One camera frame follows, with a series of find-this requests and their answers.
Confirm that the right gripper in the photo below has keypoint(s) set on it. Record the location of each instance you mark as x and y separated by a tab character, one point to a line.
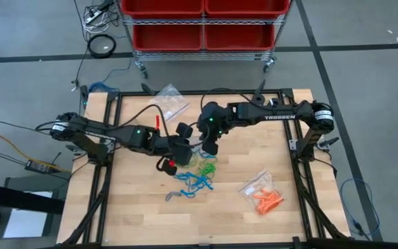
218	117

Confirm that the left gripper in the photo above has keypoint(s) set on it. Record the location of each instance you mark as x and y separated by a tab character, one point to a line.
181	152

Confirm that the blue rubber band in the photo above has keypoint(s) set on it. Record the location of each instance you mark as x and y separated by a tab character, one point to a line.
173	195
183	177
208	155
204	183
193	183
188	193

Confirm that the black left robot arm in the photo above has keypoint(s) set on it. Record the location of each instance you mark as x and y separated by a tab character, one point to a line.
92	133

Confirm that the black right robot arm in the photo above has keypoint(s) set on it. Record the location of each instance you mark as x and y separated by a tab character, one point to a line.
278	112

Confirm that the black clamp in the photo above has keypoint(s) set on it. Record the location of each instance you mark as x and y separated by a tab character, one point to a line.
73	149
328	142

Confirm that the red plastic storage bin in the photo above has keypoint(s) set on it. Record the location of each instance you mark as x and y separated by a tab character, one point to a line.
168	38
161	7
238	38
247	7

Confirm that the black power adapter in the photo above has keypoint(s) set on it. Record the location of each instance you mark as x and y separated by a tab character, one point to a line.
38	166

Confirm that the grey metal stand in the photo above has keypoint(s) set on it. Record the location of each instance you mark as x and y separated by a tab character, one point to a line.
29	181

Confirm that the white power strip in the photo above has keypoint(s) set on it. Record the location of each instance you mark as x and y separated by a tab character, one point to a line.
93	16

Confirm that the black beam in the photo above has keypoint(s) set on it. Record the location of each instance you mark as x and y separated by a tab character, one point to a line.
19	198

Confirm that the grey metal mounting bracket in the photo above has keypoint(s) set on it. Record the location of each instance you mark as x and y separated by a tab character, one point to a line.
292	144
110	147

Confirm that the black triangular frame brace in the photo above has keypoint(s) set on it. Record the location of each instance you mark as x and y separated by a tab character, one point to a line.
261	88
148	89

